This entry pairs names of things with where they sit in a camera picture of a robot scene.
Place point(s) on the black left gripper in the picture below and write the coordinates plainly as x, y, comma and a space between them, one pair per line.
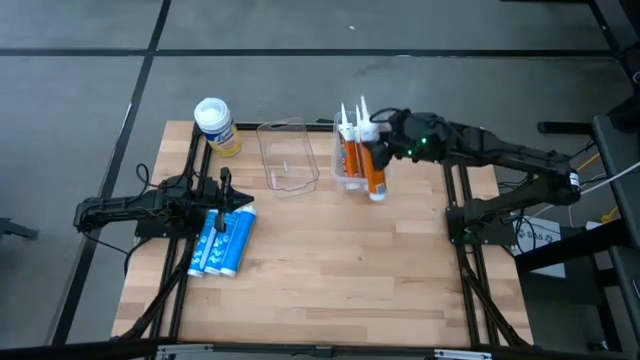
207, 197

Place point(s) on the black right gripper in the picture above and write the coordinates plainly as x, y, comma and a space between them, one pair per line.
425, 137

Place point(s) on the orange sealant tube white nozzle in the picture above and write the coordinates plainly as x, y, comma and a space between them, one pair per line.
350, 155
375, 175
358, 131

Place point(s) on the blue silicone tube white cap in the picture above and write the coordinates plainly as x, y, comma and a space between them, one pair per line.
201, 250
220, 250
239, 240

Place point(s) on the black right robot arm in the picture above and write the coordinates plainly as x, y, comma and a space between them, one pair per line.
525, 160

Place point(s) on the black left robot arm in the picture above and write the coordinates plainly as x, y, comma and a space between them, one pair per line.
125, 205

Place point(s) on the Lysol wipes canister white lid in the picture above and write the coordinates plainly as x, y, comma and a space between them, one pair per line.
220, 130

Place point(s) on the clear plastic bin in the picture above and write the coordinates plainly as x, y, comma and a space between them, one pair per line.
336, 165
287, 165

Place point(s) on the white paper sign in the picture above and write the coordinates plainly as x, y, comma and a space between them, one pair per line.
545, 235

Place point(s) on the black stand foot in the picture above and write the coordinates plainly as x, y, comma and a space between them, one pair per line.
17, 229

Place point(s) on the black side desk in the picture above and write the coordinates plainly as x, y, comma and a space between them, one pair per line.
612, 150

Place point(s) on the silver metal bracket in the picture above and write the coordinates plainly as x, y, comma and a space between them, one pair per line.
182, 350
462, 355

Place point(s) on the black aluminium table frame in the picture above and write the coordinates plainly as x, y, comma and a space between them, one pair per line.
350, 351

